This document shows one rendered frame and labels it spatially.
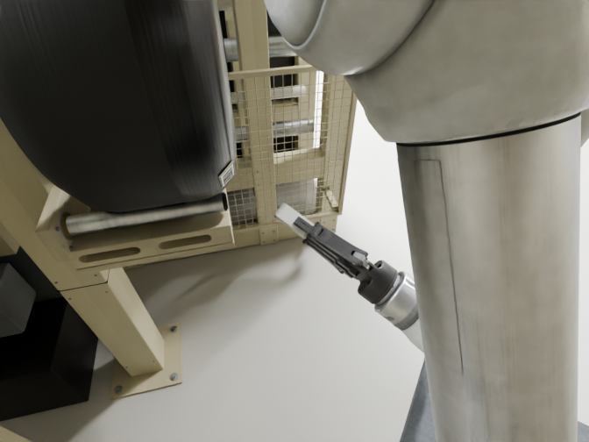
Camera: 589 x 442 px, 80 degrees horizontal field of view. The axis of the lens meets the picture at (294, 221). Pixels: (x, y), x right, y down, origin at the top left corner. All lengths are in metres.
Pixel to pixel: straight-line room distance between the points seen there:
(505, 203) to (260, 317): 1.51
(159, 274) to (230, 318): 0.46
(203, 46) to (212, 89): 0.06
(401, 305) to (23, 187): 0.79
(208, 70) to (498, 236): 0.43
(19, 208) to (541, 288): 0.94
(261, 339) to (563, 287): 1.44
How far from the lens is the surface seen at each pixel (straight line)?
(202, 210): 0.82
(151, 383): 1.63
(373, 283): 0.62
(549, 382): 0.28
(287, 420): 1.51
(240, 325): 1.66
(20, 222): 1.01
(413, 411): 0.87
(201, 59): 0.53
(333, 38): 0.18
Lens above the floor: 1.45
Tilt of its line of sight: 45 degrees down
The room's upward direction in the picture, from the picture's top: straight up
